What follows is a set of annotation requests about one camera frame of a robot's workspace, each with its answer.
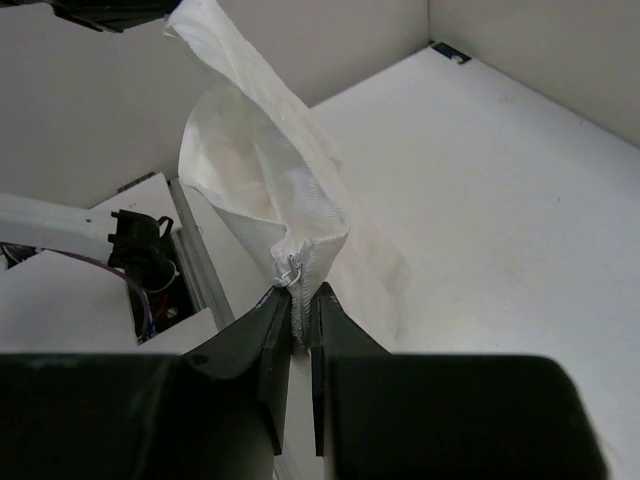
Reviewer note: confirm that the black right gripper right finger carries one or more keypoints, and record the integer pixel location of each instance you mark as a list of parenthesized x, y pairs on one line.
[(379, 415)]

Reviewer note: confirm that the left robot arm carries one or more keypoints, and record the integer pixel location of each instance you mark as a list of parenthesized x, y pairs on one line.
[(129, 243)]

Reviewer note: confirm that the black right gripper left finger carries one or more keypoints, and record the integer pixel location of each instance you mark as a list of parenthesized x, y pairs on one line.
[(216, 412)]

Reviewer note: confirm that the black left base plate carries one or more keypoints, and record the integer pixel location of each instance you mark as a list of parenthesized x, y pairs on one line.
[(169, 307)]

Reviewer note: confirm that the left corner marker tag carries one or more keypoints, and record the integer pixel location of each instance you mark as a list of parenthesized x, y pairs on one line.
[(451, 53)]

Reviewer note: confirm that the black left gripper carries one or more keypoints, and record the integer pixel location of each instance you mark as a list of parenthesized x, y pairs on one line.
[(113, 15)]

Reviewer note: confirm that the aluminium front table rail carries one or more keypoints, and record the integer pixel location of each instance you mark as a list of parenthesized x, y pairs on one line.
[(203, 283)]

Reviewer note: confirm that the white pleated skirt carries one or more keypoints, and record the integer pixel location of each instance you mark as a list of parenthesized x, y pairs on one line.
[(259, 156)]

